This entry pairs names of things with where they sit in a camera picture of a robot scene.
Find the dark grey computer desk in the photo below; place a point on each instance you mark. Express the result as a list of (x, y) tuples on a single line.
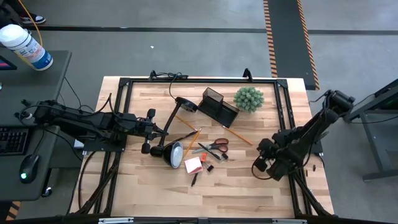
[(46, 77)]

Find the black mat with orange stripes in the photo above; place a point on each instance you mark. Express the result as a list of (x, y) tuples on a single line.
[(286, 37)]

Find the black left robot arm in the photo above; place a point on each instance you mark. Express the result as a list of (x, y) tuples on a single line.
[(77, 121)]

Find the black binder clip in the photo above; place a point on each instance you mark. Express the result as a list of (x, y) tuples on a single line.
[(210, 168), (224, 156)]

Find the dark screen with red stripe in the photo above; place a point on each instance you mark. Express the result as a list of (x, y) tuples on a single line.
[(6, 64)]

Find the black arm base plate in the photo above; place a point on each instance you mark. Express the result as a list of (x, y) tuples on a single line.
[(93, 146), (317, 148)]

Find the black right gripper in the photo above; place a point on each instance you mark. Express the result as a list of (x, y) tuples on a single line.
[(280, 165)]

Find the pink sticky note pad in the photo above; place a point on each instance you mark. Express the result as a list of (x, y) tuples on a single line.
[(193, 165)]

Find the person's shoe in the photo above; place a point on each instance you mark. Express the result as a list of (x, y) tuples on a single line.
[(34, 19)]

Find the white power strip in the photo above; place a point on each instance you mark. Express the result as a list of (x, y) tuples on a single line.
[(78, 144)]

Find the black caster wheel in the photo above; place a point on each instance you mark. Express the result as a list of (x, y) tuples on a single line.
[(46, 192)]

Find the white wipes canister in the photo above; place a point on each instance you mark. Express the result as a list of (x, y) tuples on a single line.
[(25, 45)]

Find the grey metal table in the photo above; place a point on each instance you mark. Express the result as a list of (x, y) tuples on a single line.
[(371, 143)]

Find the silver metal bracket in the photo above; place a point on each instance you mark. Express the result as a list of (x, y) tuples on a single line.
[(115, 220), (289, 221)]

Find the green potted artificial plant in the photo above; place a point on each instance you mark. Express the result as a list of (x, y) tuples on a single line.
[(248, 99)]

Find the black keyboard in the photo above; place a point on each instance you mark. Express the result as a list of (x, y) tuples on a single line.
[(12, 141)]

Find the black aluminium table frame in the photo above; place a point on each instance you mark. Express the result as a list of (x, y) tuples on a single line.
[(217, 81)]

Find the black mesh desk organizer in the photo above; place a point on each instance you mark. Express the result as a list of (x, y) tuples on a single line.
[(231, 116)]

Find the black desk lamp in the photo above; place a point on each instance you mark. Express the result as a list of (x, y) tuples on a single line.
[(166, 154)]

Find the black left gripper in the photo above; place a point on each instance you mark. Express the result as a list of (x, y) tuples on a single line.
[(148, 130)]

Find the person's leg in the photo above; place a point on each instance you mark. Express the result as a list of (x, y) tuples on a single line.
[(12, 6)]

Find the short orange marker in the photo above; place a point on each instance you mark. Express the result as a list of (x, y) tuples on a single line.
[(204, 157)]

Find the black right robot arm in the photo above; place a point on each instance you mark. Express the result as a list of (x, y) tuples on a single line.
[(312, 125)]

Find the black computer mouse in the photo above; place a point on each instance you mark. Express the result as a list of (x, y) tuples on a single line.
[(29, 168)]

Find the thin black pen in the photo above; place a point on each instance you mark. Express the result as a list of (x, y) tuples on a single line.
[(186, 137)]

